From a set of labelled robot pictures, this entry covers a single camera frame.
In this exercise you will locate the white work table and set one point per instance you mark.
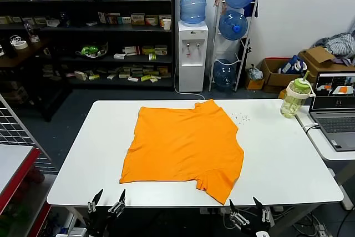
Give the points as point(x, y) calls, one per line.
point(277, 165)

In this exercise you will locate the white water dispenser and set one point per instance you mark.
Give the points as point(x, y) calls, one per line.
point(192, 54)

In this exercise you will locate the blue water jug upright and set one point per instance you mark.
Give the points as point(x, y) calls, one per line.
point(193, 1)

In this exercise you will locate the white metal jug rack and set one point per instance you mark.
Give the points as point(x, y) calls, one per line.
point(244, 54)

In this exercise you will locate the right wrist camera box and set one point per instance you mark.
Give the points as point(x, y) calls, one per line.
point(262, 234)

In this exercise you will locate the white tape roll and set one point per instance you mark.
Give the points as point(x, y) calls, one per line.
point(25, 46)

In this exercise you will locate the large brown cardboard box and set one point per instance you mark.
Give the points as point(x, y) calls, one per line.
point(319, 56)

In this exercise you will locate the cream green box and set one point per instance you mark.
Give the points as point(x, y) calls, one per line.
point(137, 19)

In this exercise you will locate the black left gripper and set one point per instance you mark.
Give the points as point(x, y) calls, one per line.
point(97, 226)

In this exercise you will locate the orange white box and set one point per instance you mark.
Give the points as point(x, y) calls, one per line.
point(151, 20)

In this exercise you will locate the black pole with knobs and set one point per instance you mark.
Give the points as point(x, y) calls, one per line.
point(247, 51)

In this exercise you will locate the red cart white top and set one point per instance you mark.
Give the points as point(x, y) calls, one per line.
point(14, 162)

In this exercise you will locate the white paper cup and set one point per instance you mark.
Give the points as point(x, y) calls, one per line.
point(166, 24)

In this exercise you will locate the pile of grey clothes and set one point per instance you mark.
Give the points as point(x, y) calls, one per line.
point(341, 44)

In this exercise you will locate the small yellow cardboard box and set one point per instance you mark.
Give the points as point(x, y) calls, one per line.
point(253, 84)

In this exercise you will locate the small green yellow box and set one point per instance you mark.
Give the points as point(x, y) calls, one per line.
point(152, 56)

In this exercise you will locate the black shelving unit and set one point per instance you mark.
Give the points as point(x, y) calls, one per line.
point(111, 29)

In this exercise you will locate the grey laptop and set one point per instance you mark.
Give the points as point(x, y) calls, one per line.
point(335, 126)

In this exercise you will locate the brown wooden table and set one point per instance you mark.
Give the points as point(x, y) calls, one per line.
point(25, 54)

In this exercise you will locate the dark blue bottle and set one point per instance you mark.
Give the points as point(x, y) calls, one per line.
point(64, 20)

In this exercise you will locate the open cardboard box red rim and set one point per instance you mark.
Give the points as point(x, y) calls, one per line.
point(273, 80)

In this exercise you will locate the scattered dark crumbs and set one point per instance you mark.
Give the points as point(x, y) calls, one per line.
point(240, 117)

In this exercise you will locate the white power strip under table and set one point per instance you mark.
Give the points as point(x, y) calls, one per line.
point(213, 211)

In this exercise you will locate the white yellow medicine box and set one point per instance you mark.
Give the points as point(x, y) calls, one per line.
point(161, 50)

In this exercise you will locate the orange t-shirt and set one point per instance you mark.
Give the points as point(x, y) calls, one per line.
point(183, 148)

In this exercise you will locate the small flat white box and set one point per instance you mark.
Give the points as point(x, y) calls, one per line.
point(119, 56)

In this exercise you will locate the green white bowl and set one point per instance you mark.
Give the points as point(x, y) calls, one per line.
point(90, 50)

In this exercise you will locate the green lid drinking bottle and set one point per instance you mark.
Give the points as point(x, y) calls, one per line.
point(291, 101)

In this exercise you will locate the yellow green medicine box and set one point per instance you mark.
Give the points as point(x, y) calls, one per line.
point(148, 49)

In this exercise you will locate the white side desk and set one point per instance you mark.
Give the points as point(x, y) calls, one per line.
point(313, 142)

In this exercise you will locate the white floor power strip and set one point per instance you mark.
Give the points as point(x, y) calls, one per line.
point(320, 228)

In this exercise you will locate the small clear water bottle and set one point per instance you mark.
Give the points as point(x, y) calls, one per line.
point(27, 29)

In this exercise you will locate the tied grey plastic bag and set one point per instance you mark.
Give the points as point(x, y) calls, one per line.
point(255, 73)

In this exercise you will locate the white red medicine box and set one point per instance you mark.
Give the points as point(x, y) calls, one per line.
point(131, 51)

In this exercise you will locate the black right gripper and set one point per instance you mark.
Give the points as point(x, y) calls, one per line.
point(249, 231)

